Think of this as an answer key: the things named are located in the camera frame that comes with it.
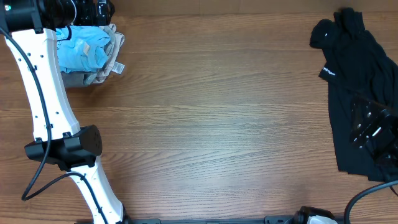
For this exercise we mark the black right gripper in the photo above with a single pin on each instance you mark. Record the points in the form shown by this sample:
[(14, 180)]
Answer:
[(374, 126)]

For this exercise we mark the beige folded garment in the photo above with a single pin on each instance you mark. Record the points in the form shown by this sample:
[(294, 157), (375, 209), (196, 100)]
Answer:
[(112, 51)]

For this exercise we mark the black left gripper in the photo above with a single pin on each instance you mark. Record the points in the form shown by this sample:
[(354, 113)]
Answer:
[(88, 18)]

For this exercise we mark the light blue t-shirt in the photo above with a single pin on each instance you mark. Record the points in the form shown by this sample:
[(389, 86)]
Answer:
[(81, 48)]

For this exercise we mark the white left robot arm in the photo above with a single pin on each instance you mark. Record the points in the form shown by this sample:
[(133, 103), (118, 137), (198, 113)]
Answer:
[(29, 28)]

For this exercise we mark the black garment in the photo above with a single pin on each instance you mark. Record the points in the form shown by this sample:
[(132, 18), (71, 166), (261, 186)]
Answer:
[(355, 65)]

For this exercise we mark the grey folded shorts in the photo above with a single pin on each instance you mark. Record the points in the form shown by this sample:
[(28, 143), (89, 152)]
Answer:
[(78, 79)]

